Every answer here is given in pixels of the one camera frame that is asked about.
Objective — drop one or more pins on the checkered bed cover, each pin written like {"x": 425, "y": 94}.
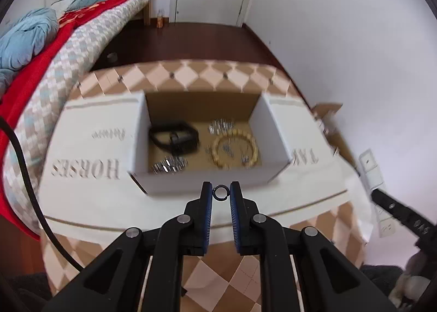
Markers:
{"x": 68, "y": 69}

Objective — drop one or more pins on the small clear bottle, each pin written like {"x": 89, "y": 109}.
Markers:
{"x": 160, "y": 20}

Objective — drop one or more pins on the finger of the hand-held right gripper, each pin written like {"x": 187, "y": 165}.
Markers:
{"x": 399, "y": 213}

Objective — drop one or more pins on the light blue quilt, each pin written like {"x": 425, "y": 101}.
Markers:
{"x": 27, "y": 35}

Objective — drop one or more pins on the white power strip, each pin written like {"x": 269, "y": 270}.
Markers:
{"x": 374, "y": 175}

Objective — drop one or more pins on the white plastic sheet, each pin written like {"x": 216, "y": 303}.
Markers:
{"x": 355, "y": 196}

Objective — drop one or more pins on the white cardboard box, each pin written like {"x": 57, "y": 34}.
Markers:
{"x": 164, "y": 184}

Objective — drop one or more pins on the brown cardboard pieces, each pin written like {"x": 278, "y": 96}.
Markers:
{"x": 327, "y": 110}

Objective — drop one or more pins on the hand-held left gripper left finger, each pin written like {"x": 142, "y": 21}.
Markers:
{"x": 207, "y": 202}

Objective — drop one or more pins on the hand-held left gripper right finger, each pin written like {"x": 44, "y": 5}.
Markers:
{"x": 235, "y": 206}

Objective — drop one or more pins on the wooden bed leg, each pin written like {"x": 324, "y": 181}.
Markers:
{"x": 147, "y": 13}

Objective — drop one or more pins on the bed with red blanket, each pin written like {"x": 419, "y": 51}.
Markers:
{"x": 34, "y": 66}

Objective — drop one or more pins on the diamond pattern printed table cloth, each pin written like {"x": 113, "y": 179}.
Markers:
{"x": 95, "y": 202}

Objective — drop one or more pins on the black wristband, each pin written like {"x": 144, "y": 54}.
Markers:
{"x": 181, "y": 144}

